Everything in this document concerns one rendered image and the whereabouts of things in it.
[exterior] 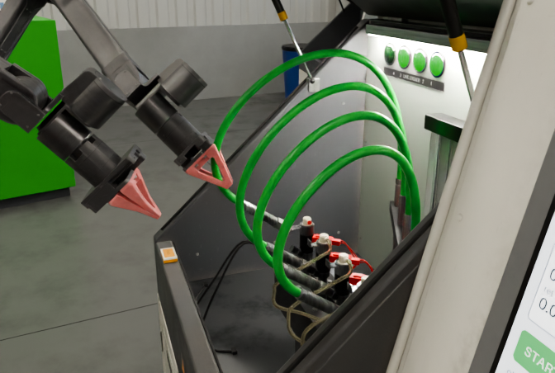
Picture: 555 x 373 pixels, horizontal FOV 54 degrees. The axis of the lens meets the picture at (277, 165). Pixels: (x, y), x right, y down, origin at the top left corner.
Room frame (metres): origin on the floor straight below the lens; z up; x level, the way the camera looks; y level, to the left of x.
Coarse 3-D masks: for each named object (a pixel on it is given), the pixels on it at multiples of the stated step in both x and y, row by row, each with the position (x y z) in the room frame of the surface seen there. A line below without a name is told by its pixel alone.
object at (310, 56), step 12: (288, 60) 0.95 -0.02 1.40; (300, 60) 0.95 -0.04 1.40; (360, 60) 0.99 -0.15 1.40; (276, 72) 0.94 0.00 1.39; (372, 72) 1.01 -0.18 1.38; (264, 84) 0.94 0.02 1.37; (384, 84) 1.01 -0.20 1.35; (252, 96) 0.93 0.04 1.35; (240, 108) 0.92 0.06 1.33; (228, 120) 0.91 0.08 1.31; (216, 144) 0.91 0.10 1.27; (216, 168) 0.91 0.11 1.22; (396, 180) 1.03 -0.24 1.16; (228, 192) 0.91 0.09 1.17
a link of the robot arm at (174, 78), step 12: (180, 60) 0.96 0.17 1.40; (168, 72) 0.95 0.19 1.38; (180, 72) 0.93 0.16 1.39; (192, 72) 0.93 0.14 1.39; (120, 84) 0.95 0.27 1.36; (132, 84) 0.94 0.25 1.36; (144, 84) 0.94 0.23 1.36; (156, 84) 0.95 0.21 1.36; (168, 84) 0.92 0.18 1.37; (180, 84) 0.92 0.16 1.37; (192, 84) 0.92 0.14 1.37; (204, 84) 0.94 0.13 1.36; (132, 96) 0.93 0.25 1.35; (144, 96) 0.95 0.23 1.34; (180, 96) 0.92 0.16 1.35; (192, 96) 0.93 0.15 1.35
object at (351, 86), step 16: (320, 96) 0.88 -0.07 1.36; (384, 96) 0.92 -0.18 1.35; (288, 112) 0.86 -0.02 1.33; (272, 128) 0.85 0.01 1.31; (400, 128) 0.93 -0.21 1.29; (256, 160) 0.84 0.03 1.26; (240, 192) 0.83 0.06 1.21; (240, 208) 0.83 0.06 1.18; (400, 208) 0.94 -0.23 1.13; (240, 224) 0.83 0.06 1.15; (400, 224) 0.93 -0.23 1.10; (288, 256) 0.86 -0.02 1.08
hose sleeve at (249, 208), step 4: (244, 200) 0.93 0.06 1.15; (244, 204) 0.92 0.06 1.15; (248, 204) 0.92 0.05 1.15; (252, 204) 0.93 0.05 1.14; (244, 208) 0.92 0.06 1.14; (248, 208) 0.92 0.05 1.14; (252, 208) 0.92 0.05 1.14; (248, 212) 0.92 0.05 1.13; (252, 212) 0.92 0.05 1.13; (264, 212) 0.93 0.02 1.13; (264, 216) 0.93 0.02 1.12; (268, 216) 0.93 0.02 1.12; (272, 216) 0.94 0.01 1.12; (264, 220) 0.93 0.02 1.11; (268, 220) 0.93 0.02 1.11; (272, 220) 0.93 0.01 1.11; (276, 220) 0.94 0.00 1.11; (272, 224) 0.94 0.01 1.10
